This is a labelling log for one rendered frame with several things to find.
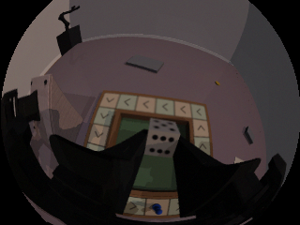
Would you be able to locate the beige square ring with arrows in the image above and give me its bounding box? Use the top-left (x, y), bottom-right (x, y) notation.
top-left (86, 93), bottom-right (211, 217)

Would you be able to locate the white die with black pips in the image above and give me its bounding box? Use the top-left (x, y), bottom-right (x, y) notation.
top-left (145, 117), bottom-right (180, 158)

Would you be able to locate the dark blue game pawn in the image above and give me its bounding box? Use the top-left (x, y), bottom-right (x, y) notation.
top-left (151, 203), bottom-right (162, 215)

